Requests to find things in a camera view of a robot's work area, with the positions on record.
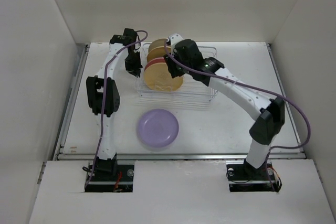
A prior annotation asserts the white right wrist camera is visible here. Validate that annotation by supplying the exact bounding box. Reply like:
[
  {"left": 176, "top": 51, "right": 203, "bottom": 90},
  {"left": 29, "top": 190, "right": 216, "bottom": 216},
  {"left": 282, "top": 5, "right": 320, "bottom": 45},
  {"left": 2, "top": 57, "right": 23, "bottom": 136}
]
[{"left": 166, "top": 33, "right": 184, "bottom": 49}]

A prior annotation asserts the pink plate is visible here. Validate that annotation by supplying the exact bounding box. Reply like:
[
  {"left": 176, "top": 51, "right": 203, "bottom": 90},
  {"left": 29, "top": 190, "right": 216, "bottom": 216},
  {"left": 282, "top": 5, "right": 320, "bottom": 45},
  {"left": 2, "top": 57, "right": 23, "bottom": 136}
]
[{"left": 144, "top": 57, "right": 166, "bottom": 70}]

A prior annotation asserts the aluminium table rail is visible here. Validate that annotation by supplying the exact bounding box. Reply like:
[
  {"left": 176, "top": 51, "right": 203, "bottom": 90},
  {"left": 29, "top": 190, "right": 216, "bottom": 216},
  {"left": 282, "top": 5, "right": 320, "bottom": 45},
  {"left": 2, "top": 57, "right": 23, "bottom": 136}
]
[{"left": 48, "top": 44, "right": 90, "bottom": 161}]

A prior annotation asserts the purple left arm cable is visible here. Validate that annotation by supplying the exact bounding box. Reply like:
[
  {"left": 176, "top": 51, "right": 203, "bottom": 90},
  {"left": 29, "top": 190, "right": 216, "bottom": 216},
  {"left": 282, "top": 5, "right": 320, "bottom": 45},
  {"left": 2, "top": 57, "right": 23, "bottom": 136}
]
[{"left": 84, "top": 30, "right": 148, "bottom": 190}]

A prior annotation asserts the purple plate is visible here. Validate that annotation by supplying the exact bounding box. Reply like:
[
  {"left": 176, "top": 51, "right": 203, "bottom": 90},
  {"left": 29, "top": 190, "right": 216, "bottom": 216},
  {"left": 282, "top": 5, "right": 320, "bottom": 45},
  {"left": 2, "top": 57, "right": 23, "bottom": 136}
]
[{"left": 136, "top": 109, "right": 180, "bottom": 148}]

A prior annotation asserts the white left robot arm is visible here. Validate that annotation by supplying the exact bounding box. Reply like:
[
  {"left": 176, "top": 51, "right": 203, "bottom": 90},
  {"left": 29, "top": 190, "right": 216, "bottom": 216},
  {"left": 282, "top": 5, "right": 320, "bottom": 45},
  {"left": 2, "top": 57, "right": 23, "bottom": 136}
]
[{"left": 86, "top": 28, "right": 143, "bottom": 183}]

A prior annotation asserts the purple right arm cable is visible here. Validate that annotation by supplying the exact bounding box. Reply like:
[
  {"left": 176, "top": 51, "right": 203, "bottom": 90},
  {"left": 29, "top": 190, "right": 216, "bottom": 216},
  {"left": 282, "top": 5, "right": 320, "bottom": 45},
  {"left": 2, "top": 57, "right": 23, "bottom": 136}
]
[{"left": 163, "top": 40, "right": 312, "bottom": 192}]

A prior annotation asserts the clear wire dish rack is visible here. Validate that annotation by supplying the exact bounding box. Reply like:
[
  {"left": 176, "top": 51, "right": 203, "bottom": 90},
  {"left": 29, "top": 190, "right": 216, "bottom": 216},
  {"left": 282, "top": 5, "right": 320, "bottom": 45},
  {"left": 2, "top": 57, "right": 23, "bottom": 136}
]
[{"left": 135, "top": 42, "right": 217, "bottom": 103}]

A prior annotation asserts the large beige plate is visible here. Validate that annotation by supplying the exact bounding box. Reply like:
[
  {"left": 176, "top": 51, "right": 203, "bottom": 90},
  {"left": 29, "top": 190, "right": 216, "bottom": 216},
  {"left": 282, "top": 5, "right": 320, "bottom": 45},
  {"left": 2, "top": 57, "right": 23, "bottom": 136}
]
[{"left": 148, "top": 38, "right": 171, "bottom": 52}]

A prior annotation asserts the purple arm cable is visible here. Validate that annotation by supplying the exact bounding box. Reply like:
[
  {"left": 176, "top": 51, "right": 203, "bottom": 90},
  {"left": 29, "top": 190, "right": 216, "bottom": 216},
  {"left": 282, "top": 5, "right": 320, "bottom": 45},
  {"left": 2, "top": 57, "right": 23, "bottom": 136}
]
[
  {"left": 163, "top": 40, "right": 312, "bottom": 192},
  {"left": 84, "top": 30, "right": 148, "bottom": 190}
]

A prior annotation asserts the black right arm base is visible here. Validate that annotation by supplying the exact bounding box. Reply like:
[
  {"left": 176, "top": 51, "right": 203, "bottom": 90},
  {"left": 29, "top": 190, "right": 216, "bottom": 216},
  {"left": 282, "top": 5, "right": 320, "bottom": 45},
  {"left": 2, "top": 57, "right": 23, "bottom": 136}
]
[{"left": 226, "top": 160, "right": 282, "bottom": 193}]

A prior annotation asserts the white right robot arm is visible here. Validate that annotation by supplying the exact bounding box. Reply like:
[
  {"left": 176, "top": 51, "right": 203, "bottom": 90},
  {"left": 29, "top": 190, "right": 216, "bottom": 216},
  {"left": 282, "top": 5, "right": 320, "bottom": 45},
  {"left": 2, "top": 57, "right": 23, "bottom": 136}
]
[{"left": 164, "top": 35, "right": 285, "bottom": 179}]

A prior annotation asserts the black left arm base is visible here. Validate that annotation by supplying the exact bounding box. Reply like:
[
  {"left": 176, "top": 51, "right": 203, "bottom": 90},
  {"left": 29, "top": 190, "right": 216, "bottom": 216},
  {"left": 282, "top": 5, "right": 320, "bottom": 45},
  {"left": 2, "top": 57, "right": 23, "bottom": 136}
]
[{"left": 82, "top": 159, "right": 135, "bottom": 193}]

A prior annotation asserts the yellow plate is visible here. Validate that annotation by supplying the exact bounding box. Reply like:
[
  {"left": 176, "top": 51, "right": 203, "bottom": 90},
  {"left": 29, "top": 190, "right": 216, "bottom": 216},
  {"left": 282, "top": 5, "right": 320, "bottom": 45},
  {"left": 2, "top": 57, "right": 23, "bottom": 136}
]
[{"left": 143, "top": 62, "right": 184, "bottom": 92}]

